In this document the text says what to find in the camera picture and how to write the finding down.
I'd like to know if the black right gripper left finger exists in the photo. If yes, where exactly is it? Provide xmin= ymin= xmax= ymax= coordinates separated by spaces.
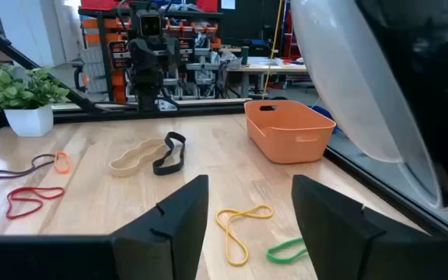
xmin=110 ymin=174 xmax=210 ymax=280

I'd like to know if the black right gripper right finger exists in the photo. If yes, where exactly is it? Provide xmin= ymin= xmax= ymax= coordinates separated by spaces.
xmin=291 ymin=174 xmax=387 ymax=280

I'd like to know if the green rubber band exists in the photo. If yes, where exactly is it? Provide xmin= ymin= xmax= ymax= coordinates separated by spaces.
xmin=266 ymin=237 xmax=310 ymax=265

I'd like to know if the wide black rubber band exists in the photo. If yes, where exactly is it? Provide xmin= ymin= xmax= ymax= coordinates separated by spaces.
xmin=152 ymin=131 xmax=187 ymax=177

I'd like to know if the yellow rubber band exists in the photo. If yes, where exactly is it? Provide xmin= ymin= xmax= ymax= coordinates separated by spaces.
xmin=215 ymin=205 xmax=275 ymax=268

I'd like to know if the orange rubber band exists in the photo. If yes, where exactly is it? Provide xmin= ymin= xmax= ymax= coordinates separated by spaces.
xmin=53 ymin=150 xmax=72 ymax=175

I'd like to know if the red rubber band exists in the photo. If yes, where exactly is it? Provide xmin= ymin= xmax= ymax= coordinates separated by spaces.
xmin=5 ymin=186 xmax=66 ymax=220

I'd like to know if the dark purple rubber band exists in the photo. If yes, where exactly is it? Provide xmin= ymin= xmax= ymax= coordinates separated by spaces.
xmin=0 ymin=152 xmax=57 ymax=183

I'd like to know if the orange plastic bin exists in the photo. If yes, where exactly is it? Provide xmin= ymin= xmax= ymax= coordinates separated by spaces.
xmin=243 ymin=100 xmax=338 ymax=165

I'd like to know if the black shelf with orange bins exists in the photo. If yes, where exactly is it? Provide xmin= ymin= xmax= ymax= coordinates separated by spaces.
xmin=78 ymin=0 xmax=225 ymax=106

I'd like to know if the white work desk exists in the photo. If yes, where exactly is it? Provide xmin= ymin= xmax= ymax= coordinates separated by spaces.
xmin=223 ymin=56 xmax=310 ymax=98

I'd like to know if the small green potted plant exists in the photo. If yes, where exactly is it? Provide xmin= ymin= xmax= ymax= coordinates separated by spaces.
xmin=0 ymin=57 xmax=72 ymax=138

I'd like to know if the yellow hanging cable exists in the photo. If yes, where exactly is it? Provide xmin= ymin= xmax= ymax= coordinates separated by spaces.
xmin=261 ymin=0 xmax=284 ymax=100

